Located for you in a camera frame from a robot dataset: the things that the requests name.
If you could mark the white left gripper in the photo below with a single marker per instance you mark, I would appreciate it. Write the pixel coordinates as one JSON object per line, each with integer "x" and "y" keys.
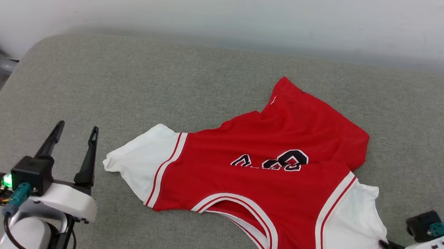
{"x": 70, "y": 201}

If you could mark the red and white basketball jersey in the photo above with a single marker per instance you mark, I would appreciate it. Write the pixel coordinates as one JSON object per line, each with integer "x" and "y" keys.
{"x": 261, "y": 182}

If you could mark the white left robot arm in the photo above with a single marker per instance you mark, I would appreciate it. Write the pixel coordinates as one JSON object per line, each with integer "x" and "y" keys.
{"x": 26, "y": 236}

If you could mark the grey fabric sofa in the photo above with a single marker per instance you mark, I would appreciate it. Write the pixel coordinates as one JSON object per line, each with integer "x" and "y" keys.
{"x": 131, "y": 87}

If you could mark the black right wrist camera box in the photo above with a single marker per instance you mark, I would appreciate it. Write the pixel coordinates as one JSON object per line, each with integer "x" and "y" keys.
{"x": 420, "y": 226}

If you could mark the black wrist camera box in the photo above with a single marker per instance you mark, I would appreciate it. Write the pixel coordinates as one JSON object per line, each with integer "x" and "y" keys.
{"x": 33, "y": 173}
{"x": 420, "y": 226}

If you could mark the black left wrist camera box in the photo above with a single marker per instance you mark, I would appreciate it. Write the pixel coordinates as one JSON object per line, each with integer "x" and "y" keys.
{"x": 33, "y": 173}

